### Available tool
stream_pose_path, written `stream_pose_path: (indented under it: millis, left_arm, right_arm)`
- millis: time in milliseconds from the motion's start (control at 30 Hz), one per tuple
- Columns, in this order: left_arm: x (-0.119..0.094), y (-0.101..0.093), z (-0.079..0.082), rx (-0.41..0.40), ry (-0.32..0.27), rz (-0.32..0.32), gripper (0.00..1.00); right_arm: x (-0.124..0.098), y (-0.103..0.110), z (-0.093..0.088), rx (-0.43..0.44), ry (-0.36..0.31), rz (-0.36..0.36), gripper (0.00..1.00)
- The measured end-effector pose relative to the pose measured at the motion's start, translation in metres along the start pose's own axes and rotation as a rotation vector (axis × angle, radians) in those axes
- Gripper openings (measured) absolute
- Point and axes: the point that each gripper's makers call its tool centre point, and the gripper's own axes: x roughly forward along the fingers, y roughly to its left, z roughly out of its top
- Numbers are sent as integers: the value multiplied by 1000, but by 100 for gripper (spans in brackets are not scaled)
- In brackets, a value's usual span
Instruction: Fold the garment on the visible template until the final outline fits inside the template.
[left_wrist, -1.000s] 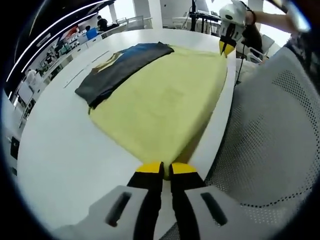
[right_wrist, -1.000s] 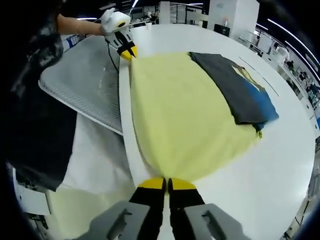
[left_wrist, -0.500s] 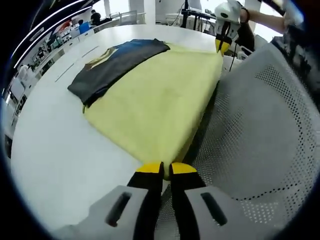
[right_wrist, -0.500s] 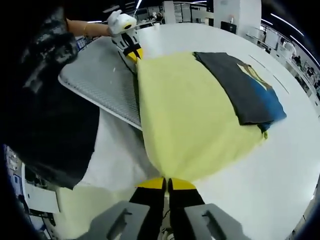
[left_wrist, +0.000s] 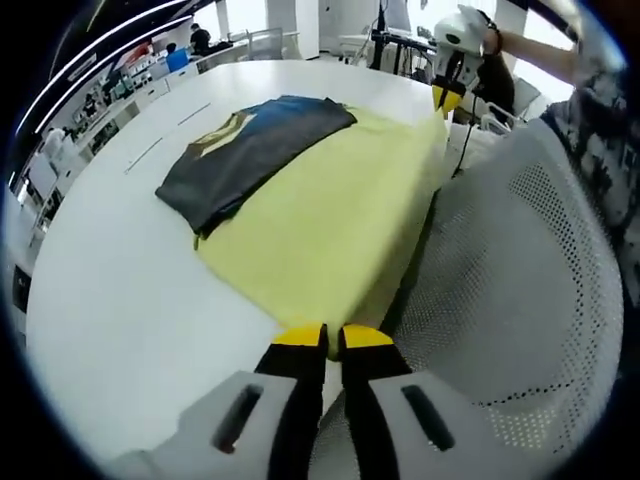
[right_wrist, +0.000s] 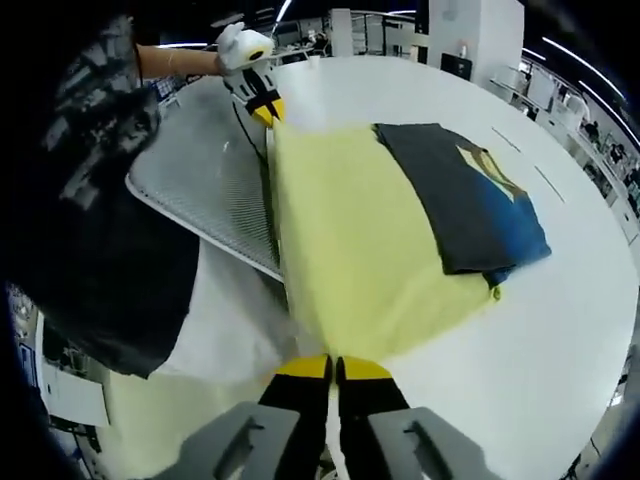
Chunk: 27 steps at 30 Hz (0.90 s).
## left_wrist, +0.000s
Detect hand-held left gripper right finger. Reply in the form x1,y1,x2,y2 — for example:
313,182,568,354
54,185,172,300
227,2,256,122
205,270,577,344
339,323,501,480

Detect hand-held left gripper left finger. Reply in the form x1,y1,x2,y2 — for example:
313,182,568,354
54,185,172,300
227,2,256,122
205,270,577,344
149,322,330,480

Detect yellow garment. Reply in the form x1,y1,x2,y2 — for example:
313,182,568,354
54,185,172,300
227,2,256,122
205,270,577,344
154,94,450,362

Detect black tripod stand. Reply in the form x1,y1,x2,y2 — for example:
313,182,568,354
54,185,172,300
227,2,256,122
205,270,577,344
369,0,402,77

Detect white mesh office chair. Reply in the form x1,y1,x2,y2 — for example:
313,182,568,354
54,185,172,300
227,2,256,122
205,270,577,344
319,117,626,480

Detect black cabinet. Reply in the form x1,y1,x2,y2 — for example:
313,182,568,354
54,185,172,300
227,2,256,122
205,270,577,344
11,264,29,315

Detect white counter cabinets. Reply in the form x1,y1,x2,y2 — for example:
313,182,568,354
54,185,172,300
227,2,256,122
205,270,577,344
63,53,202,167

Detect white table cable slot cover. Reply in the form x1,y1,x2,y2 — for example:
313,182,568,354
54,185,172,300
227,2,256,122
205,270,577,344
124,101,213,175

